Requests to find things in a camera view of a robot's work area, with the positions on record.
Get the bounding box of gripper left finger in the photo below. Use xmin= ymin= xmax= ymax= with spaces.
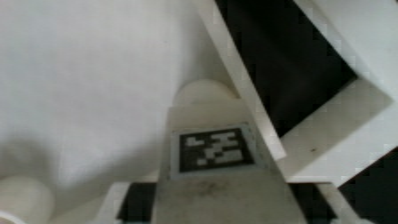
xmin=95 ymin=181 xmax=157 ymax=224

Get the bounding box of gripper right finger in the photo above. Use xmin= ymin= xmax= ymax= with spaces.
xmin=290 ymin=182 xmax=375 ymax=224

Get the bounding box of white table leg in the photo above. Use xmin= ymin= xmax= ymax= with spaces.
xmin=153 ymin=79 xmax=308 ymax=224

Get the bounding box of white square tabletop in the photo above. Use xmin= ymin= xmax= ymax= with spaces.
xmin=0 ymin=0 xmax=274 ymax=224

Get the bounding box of white U-shaped fence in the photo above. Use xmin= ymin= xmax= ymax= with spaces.
xmin=279 ymin=0 xmax=398 ymax=185

